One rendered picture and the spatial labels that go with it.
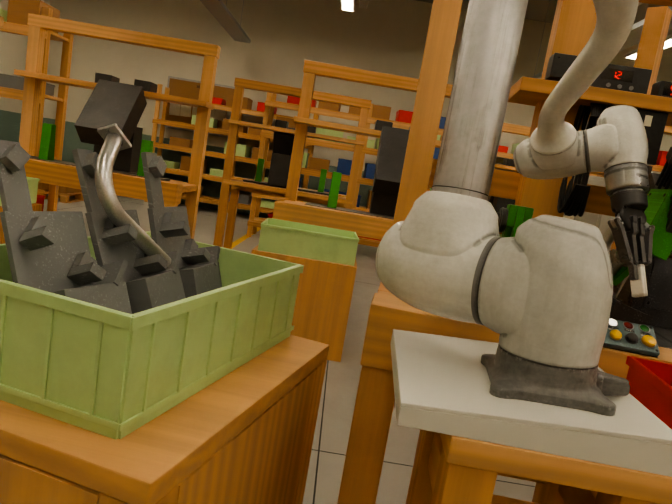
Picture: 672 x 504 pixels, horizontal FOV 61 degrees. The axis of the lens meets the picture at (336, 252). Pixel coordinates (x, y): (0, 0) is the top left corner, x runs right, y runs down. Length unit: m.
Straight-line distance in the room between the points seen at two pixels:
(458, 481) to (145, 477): 0.42
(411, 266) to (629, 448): 0.41
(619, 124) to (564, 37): 0.57
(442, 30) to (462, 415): 1.36
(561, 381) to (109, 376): 0.64
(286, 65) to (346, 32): 1.32
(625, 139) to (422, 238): 0.64
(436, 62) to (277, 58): 9.94
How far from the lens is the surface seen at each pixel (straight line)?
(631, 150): 1.46
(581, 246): 0.91
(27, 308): 0.88
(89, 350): 0.83
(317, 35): 11.80
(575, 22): 2.00
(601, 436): 0.90
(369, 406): 1.39
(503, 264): 0.92
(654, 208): 1.65
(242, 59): 11.88
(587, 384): 0.96
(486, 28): 1.07
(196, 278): 1.27
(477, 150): 1.01
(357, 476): 1.46
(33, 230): 1.02
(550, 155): 1.44
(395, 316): 1.31
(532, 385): 0.93
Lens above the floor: 1.18
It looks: 8 degrees down
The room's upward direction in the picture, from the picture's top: 10 degrees clockwise
